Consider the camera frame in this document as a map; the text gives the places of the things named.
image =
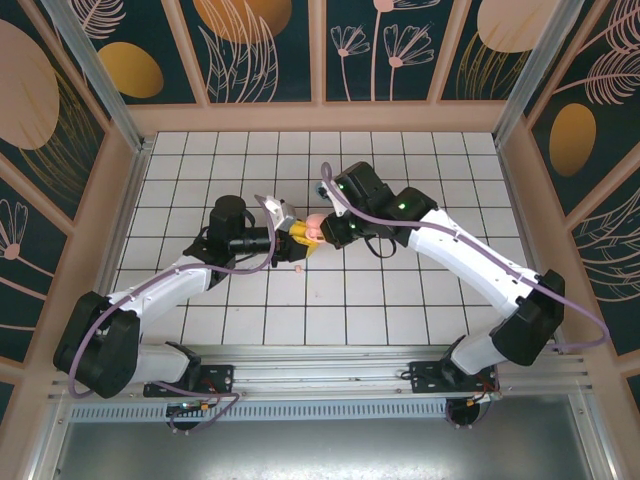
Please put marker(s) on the grey metal sheet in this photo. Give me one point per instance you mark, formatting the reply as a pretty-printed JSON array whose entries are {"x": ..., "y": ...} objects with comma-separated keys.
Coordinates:
[{"x": 320, "y": 450}]

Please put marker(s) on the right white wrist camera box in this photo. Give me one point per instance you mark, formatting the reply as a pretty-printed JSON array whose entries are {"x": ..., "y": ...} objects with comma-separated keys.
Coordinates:
[{"x": 325, "y": 190}]

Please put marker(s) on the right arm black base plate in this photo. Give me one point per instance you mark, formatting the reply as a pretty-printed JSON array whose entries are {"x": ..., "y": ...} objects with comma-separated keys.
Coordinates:
[{"x": 425, "y": 375}]

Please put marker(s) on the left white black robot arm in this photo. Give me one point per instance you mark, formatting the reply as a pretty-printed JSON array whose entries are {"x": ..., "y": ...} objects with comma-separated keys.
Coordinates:
[{"x": 165, "y": 285}]

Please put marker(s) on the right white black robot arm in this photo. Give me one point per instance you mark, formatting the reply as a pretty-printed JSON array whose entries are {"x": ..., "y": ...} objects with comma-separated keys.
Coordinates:
[{"x": 475, "y": 260}]

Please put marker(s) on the pink earbud charging case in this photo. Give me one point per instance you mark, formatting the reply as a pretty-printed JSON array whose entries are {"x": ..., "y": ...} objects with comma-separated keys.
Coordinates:
[{"x": 315, "y": 225}]

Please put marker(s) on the aluminium mounting rail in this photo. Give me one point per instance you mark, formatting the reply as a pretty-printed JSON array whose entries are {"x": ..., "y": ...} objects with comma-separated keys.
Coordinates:
[{"x": 320, "y": 370}]

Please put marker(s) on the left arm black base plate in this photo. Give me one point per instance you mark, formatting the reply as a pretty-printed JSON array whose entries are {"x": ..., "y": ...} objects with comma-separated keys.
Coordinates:
[{"x": 220, "y": 375}]

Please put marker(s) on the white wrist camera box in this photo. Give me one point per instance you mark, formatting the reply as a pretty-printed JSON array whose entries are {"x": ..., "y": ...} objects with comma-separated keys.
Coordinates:
[
  {"x": 280, "y": 210},
  {"x": 325, "y": 190}
]

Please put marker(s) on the aluminium frame post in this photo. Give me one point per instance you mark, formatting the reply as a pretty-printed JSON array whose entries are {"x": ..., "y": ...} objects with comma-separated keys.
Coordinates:
[
  {"x": 545, "y": 50},
  {"x": 85, "y": 50}
]

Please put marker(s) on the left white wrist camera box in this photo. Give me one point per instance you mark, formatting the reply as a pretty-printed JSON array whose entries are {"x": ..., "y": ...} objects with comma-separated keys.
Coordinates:
[{"x": 280, "y": 210}]

